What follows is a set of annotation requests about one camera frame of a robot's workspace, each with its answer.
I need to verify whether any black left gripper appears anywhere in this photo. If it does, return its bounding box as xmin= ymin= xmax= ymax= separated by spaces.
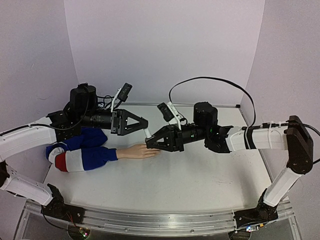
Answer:
xmin=79 ymin=108 xmax=150 ymax=136

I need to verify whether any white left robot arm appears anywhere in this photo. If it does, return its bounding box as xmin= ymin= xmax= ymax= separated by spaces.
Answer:
xmin=0 ymin=83 xmax=151 ymax=219

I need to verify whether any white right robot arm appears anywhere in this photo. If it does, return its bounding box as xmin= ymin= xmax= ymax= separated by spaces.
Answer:
xmin=144 ymin=102 xmax=314 ymax=213

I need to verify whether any mannequin hand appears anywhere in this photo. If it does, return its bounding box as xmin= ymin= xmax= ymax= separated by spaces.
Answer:
xmin=116 ymin=144 xmax=161 ymax=159

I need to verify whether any blue white red sleeve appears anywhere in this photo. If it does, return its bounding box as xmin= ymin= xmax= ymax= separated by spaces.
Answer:
xmin=45 ymin=127 xmax=118 ymax=173

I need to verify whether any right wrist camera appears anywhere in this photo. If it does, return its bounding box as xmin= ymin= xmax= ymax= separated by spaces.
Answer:
xmin=157 ymin=101 xmax=183 ymax=130

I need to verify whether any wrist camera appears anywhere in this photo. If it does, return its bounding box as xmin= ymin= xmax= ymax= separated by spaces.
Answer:
xmin=157 ymin=101 xmax=183 ymax=130
xmin=110 ymin=82 xmax=133 ymax=112

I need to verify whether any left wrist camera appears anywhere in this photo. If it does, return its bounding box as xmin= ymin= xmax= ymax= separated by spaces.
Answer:
xmin=110 ymin=82 xmax=133 ymax=112

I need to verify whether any aluminium table frame rail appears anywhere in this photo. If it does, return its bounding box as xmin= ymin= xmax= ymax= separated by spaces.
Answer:
xmin=14 ymin=200 xmax=302 ymax=240

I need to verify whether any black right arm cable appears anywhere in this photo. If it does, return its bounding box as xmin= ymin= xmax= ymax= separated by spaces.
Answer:
xmin=168 ymin=76 xmax=320 ymax=166

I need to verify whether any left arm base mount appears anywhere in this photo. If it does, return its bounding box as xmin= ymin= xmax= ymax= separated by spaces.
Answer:
xmin=41 ymin=183 xmax=85 ymax=224

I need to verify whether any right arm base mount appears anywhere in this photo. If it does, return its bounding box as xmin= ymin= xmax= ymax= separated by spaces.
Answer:
xmin=233 ymin=193 xmax=278 ymax=229

